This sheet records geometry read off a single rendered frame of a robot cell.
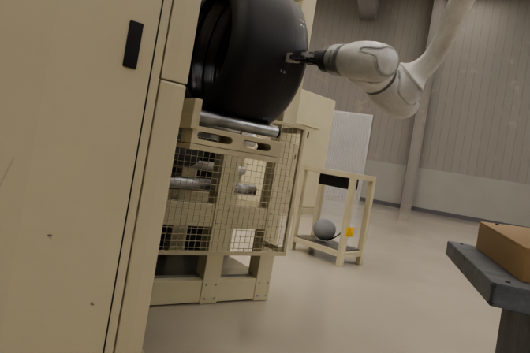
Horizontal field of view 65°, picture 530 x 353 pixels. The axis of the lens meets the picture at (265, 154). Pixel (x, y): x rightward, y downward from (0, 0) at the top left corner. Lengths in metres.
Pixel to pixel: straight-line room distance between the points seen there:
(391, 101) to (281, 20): 0.49
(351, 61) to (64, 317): 0.84
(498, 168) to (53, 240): 13.33
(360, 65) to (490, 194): 12.65
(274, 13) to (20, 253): 1.06
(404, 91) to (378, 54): 0.16
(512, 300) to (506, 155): 12.97
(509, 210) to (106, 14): 13.40
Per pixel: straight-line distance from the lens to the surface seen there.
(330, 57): 1.19
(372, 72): 1.09
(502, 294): 0.84
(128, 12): 0.74
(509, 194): 13.77
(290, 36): 1.46
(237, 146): 1.43
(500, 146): 13.76
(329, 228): 3.87
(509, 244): 1.00
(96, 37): 0.72
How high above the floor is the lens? 0.79
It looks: 1 degrees up
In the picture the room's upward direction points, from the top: 9 degrees clockwise
